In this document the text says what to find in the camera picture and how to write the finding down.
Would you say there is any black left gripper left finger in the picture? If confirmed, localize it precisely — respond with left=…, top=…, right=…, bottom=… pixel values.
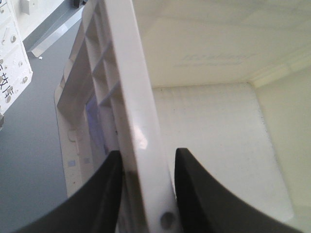
left=18, top=150, right=122, bottom=233

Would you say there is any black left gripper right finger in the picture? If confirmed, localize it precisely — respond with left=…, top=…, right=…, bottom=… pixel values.
left=174, top=148, right=311, bottom=233

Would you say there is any white plastic tote bin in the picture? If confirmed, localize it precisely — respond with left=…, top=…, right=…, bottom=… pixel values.
left=54, top=0, right=311, bottom=233

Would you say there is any white paper box with writing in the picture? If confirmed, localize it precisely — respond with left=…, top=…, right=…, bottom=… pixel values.
left=0, top=0, right=34, bottom=115

